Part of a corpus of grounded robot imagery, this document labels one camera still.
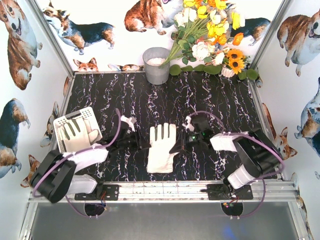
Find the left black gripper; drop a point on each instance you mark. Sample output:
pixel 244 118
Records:
pixel 137 139

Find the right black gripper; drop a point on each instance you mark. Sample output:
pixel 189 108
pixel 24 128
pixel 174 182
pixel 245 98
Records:
pixel 185 137

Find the white work glove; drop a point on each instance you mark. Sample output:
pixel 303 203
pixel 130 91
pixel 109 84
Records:
pixel 162 139

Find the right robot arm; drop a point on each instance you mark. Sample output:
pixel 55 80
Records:
pixel 258 155

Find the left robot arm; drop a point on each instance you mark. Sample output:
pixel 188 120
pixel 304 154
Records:
pixel 56 177

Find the white perforated storage basket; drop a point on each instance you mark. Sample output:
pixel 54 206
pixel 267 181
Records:
pixel 85 113

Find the grey metal bucket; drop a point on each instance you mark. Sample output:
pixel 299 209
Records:
pixel 155 65

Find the artificial flower bouquet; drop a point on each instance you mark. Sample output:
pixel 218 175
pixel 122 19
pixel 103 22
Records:
pixel 210 31

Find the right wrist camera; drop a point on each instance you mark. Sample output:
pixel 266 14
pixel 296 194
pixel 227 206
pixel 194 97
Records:
pixel 187 124

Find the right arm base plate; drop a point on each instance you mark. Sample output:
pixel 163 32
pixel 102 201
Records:
pixel 221 192

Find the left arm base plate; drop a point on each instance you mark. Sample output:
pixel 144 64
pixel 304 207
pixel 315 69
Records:
pixel 107 192

